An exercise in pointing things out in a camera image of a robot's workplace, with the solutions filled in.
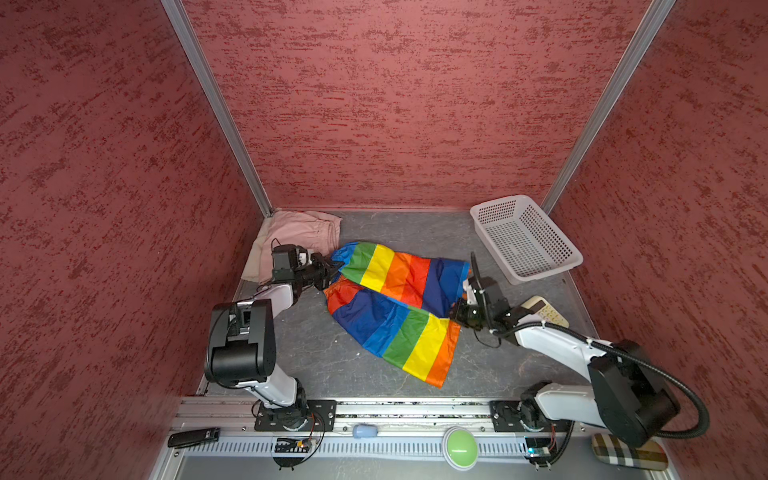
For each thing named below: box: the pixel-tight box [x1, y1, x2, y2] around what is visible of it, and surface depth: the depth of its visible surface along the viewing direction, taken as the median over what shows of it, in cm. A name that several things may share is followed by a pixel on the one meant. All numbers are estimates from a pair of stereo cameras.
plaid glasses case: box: [591, 433, 669, 471], surface depth 68 cm
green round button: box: [442, 426, 479, 471], surface depth 70 cm
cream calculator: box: [521, 296, 570, 328], surface depth 94 cm
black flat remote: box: [168, 428, 220, 448], surface depth 70 cm
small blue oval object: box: [352, 422, 379, 439], surface depth 73 cm
